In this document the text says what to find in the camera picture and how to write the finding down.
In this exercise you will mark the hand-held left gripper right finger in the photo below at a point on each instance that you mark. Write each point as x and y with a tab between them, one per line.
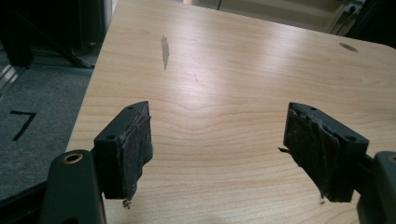
320	149

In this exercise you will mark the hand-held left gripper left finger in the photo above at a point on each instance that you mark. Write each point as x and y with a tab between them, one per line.
115	161

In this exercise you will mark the pale cabinet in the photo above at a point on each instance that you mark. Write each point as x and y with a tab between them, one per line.
280	12

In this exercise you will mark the dark metal stand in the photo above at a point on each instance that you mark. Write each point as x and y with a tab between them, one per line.
46	34

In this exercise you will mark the wall socket with plug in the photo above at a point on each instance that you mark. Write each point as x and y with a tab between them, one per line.
353	7

